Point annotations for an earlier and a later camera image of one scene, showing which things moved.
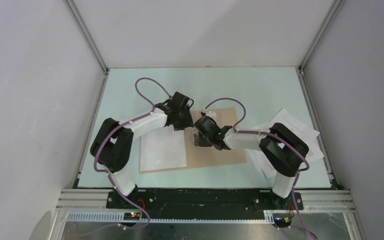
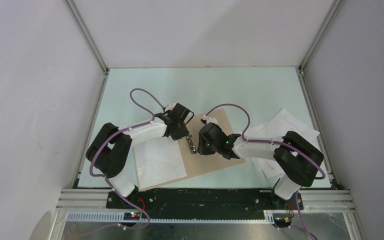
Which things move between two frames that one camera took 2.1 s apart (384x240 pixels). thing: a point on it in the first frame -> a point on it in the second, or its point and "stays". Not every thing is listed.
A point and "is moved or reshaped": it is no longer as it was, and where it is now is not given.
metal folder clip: x=195 y=135 -> x=191 y=144
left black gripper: x=187 y=122 -> x=184 y=132
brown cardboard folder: x=198 y=156 is moved or reshaped
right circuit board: x=282 y=222 stays
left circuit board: x=132 y=216 stays
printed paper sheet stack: x=296 y=127 stays
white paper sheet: x=163 y=148 is moved or reshaped
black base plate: x=205 y=203 stays
